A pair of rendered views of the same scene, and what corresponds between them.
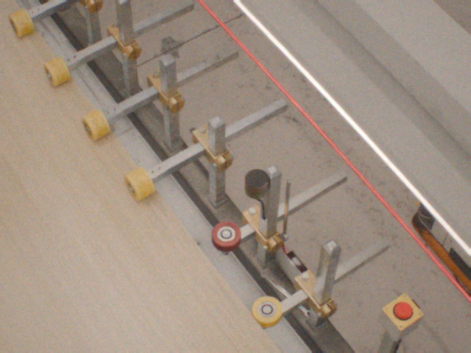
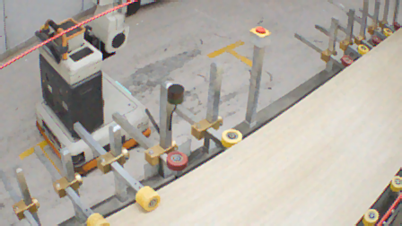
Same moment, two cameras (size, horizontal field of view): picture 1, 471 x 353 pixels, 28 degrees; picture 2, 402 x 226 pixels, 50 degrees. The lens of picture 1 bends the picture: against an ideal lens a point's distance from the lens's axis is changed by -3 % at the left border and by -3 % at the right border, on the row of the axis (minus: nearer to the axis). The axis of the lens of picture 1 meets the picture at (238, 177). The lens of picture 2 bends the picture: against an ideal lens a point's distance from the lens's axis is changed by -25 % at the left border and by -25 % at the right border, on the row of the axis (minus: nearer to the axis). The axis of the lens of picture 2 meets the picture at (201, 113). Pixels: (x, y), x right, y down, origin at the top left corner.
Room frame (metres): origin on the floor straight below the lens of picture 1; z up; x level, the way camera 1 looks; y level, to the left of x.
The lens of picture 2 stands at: (1.51, 1.53, 2.37)
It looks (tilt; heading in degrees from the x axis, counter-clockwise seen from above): 39 degrees down; 260
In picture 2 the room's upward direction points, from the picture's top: 4 degrees clockwise
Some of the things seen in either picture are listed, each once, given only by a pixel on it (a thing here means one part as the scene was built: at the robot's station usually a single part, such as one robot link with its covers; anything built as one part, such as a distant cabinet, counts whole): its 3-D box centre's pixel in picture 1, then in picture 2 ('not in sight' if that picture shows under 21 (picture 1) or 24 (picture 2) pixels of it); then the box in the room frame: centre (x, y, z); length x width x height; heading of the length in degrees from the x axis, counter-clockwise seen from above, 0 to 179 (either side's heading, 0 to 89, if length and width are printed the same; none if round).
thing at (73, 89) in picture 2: not in sight; (72, 71); (1.86, -1.05, 0.59); 0.55 x 0.34 x 0.83; 125
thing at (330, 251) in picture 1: (323, 289); (212, 110); (1.15, -0.23, 0.91); 0.04 x 0.04 x 0.48; 36
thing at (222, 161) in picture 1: (212, 149); (112, 160); (1.57, 0.07, 0.95); 0.14 x 0.06 x 0.05; 36
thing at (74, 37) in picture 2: not in sight; (68, 35); (1.88, -1.04, 0.87); 0.23 x 0.15 x 0.11; 125
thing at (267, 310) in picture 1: (266, 317); (231, 145); (1.09, -0.08, 0.85); 0.08 x 0.08 x 0.11
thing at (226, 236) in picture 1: (226, 243); (176, 168); (1.32, 0.03, 0.85); 0.08 x 0.08 x 0.11
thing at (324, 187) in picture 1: (283, 211); (144, 142); (1.43, -0.13, 0.84); 0.43 x 0.03 x 0.04; 126
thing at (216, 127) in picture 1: (217, 170); (118, 171); (1.55, 0.06, 0.87); 0.04 x 0.04 x 0.48; 36
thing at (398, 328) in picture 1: (399, 318); (259, 38); (0.93, -0.38, 1.18); 0.07 x 0.07 x 0.08; 36
